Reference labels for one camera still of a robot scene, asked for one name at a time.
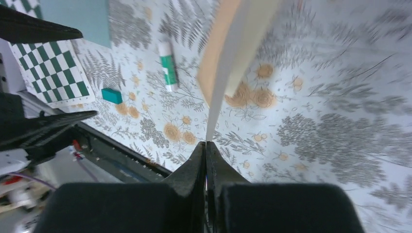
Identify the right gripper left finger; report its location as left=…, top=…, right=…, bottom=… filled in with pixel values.
left=34, top=142, right=206, bottom=233

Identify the green white checkerboard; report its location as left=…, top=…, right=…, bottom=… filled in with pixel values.
left=0, top=0, right=96, bottom=109

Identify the small teal block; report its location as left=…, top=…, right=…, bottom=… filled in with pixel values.
left=101, top=88, right=123, bottom=104

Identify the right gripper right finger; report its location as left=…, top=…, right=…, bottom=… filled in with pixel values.
left=206, top=142, right=364, bottom=233

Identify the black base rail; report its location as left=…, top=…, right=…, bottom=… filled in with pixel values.
left=28, top=122, right=171, bottom=184

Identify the floral table mat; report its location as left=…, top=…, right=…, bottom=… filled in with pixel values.
left=72, top=0, right=412, bottom=233

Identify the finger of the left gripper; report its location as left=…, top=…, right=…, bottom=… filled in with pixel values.
left=0, top=5, right=83, bottom=44
left=0, top=110, right=98, bottom=151

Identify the green white glue stick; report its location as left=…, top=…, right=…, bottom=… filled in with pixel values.
left=158, top=41, right=178, bottom=92

